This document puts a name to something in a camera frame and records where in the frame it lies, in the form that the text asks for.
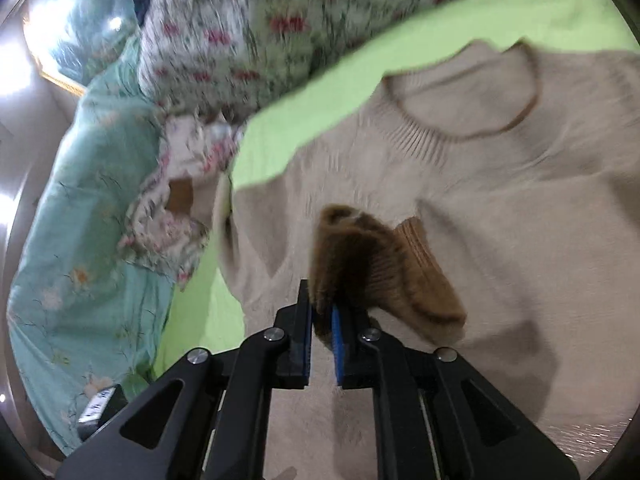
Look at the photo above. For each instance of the small-flower floral quilt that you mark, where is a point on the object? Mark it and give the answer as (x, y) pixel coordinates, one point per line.
(209, 65)

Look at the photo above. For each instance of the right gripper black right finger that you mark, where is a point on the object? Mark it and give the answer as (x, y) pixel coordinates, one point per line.
(436, 416)

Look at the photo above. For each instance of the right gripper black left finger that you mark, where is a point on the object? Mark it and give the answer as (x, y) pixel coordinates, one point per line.
(207, 416)

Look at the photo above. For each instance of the teal floral blanket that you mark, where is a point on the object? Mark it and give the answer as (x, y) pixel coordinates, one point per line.
(80, 317)

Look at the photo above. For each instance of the beige knit sweater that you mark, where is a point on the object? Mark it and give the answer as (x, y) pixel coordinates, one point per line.
(523, 168)

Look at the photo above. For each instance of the lime green bed sheet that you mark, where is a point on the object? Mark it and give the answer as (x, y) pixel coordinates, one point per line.
(204, 313)

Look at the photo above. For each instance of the gold-framed picture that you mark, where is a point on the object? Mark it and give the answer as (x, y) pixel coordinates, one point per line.
(73, 41)

